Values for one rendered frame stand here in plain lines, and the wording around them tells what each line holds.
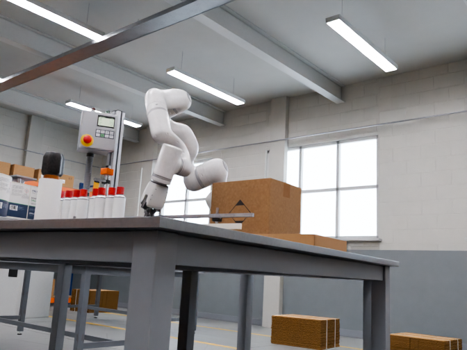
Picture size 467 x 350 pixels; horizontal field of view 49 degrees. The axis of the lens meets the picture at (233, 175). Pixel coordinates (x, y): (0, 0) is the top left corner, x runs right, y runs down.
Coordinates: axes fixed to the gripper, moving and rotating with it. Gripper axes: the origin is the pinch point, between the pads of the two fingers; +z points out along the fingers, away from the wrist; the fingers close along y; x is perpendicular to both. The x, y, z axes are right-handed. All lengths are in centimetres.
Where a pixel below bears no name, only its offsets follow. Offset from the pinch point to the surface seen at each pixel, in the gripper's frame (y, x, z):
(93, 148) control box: -4, -52, -18
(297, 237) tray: 13, 73, -17
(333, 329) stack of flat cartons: -421, -59, 101
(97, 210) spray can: 2.9, -26.4, 5.3
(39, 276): -322, -459, 205
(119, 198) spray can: 1.1, -17.8, -3.1
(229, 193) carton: -18.9, 21.1, -21.0
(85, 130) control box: -1, -57, -25
